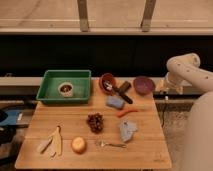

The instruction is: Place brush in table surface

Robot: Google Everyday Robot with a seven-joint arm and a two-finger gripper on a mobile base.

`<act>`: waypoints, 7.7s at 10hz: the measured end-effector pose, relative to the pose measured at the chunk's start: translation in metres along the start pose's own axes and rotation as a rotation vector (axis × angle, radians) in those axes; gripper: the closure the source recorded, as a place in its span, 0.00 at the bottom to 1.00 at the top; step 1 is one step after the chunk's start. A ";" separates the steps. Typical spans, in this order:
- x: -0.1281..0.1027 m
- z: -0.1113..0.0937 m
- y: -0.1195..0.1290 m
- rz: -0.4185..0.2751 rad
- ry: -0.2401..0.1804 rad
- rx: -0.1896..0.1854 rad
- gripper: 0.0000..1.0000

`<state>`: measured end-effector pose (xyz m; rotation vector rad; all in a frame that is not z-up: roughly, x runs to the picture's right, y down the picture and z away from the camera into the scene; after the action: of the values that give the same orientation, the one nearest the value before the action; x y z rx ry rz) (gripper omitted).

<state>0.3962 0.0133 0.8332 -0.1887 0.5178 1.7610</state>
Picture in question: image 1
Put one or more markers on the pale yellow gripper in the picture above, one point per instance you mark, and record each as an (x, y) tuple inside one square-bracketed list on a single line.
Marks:
[(160, 86)]

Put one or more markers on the blue sponge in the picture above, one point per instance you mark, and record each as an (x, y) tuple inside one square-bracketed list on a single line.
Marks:
[(115, 102)]

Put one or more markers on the green plastic tray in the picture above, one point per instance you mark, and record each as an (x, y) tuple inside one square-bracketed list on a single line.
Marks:
[(80, 79)]

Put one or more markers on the purple bowl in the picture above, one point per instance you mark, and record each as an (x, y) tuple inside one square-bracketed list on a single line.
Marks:
[(143, 85)]

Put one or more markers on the red-brown bowl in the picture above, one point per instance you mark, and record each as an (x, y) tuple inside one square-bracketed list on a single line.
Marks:
[(106, 77)]

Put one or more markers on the small white cup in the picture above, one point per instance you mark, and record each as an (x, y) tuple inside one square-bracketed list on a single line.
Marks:
[(66, 89)]

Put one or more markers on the orange carrot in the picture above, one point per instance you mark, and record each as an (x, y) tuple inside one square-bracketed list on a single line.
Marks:
[(125, 111)]

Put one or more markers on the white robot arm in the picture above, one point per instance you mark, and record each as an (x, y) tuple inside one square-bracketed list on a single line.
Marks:
[(197, 154)]

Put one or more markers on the blue object at left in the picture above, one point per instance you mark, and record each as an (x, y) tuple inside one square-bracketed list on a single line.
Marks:
[(10, 117)]

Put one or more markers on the black brush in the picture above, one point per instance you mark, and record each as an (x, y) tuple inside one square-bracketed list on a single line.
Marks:
[(117, 91)]

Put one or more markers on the bunch of dark grapes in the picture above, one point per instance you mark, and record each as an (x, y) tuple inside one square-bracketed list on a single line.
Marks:
[(95, 122)]

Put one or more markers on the yellow round fruit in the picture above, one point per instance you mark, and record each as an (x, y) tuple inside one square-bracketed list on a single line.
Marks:
[(78, 145)]

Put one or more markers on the grey crumpled cloth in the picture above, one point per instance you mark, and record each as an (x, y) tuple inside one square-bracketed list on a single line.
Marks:
[(127, 129)]

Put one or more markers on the metal fork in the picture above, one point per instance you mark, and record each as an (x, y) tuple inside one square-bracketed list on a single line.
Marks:
[(103, 143)]

